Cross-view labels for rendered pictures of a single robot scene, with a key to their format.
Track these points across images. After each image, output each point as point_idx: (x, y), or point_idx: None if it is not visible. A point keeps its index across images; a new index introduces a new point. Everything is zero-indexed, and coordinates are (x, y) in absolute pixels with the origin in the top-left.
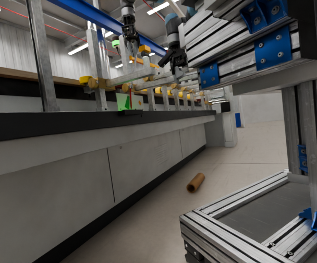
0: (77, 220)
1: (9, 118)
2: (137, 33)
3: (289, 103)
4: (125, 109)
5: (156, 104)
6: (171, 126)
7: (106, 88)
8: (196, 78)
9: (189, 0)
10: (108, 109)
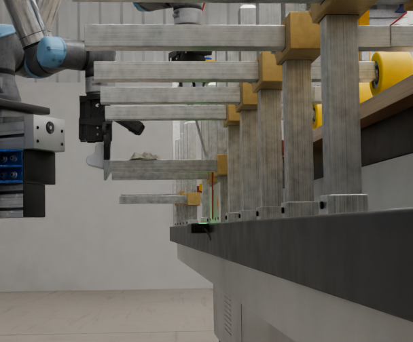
0: None
1: None
2: (178, 53)
3: None
4: (212, 219)
5: (378, 162)
6: (255, 292)
7: (207, 182)
8: (111, 103)
9: (39, 115)
10: (208, 220)
